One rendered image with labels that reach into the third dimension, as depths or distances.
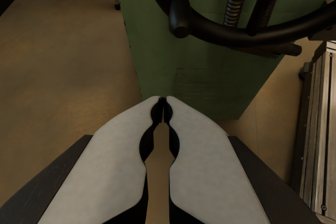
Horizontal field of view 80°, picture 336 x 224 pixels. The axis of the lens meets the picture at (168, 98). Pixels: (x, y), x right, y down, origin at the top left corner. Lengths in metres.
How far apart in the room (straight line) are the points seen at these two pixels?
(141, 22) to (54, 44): 0.98
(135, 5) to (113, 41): 0.84
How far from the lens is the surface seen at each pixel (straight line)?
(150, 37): 0.54
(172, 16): 0.21
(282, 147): 1.05
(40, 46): 1.46
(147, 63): 0.62
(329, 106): 0.97
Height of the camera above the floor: 0.89
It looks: 60 degrees down
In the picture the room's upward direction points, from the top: straight up
